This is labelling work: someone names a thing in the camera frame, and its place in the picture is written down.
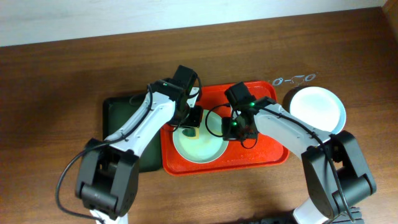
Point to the light blue plate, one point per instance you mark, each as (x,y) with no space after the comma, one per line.
(319,108)

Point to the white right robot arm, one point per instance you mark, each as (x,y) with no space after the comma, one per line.
(336,172)

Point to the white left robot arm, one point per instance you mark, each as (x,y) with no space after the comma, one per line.
(109,171)

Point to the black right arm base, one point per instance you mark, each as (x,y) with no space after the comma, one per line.
(287,218)

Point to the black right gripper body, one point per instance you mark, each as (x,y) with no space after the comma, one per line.
(230,130)

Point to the red plastic tray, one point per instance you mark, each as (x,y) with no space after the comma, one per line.
(267,152)

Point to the black plastic tray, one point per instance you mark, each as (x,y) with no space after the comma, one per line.
(116,111)

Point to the green yellow sponge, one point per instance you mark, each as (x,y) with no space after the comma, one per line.
(191,133)

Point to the light green plate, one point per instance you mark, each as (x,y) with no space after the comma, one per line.
(202,148)

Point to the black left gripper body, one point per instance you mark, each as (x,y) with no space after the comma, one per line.
(193,117)

